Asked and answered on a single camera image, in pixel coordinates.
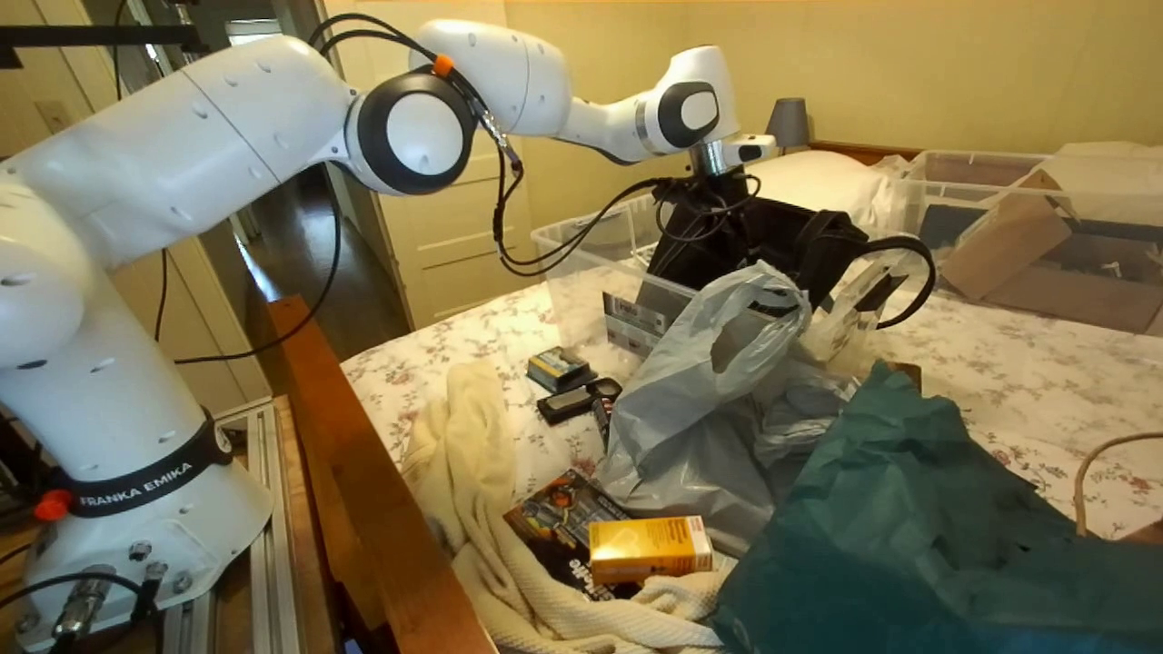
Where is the clear plastic storage bin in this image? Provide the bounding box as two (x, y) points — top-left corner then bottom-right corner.
(527, 187), (893, 366)

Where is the white panel door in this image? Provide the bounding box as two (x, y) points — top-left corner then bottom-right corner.
(325, 0), (543, 328)

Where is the gray lamp shade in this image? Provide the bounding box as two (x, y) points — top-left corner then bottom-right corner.
(766, 94), (815, 156)

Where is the black camera stand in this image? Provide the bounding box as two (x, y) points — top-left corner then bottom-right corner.
(0, 19), (212, 67)

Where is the thin cable loop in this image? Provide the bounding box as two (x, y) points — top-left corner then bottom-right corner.
(1069, 428), (1163, 537)

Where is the teal fabric bag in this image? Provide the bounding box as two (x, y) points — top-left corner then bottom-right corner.
(704, 358), (1163, 654)

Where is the wooden bed footboard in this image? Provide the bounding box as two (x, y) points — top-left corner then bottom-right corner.
(249, 289), (496, 654)

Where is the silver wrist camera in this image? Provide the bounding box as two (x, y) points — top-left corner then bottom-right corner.
(719, 129), (780, 170)

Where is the white translucent plastic cover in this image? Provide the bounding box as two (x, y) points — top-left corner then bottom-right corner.
(1038, 136), (1163, 227)

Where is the black fabric bag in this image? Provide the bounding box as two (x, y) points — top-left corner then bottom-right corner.
(647, 176), (941, 331)

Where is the black magnifier loupe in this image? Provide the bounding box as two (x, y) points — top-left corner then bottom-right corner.
(586, 372), (625, 445)

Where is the yellow cardboard box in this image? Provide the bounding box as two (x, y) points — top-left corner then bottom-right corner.
(586, 511), (719, 592)

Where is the cream towel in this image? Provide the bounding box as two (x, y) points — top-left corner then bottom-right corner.
(404, 358), (732, 654)

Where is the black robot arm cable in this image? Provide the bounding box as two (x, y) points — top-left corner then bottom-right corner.
(149, 12), (742, 366)

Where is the small black device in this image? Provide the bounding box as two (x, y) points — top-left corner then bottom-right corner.
(533, 380), (597, 423)

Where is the clear bin with cardboard box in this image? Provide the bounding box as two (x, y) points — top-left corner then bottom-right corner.
(903, 145), (1163, 336)

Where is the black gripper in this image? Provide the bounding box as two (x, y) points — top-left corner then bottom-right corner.
(677, 167), (759, 240)

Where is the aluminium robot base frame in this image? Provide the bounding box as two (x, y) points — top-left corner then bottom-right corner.
(156, 396), (304, 654)

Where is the wall switch plate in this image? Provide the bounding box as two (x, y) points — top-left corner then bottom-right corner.
(32, 101), (81, 145)

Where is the floral white bedspread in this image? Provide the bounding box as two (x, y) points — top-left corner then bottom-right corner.
(342, 282), (1163, 540)

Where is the brown cardboard box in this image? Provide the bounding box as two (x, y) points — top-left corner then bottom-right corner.
(938, 192), (1076, 303)

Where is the wooden headboard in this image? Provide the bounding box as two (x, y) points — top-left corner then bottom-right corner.
(808, 136), (924, 167)

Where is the white pillow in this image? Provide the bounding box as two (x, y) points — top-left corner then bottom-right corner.
(749, 145), (912, 240)

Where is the gray plastic shopping bag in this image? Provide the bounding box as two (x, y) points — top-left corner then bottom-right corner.
(600, 251), (851, 549)

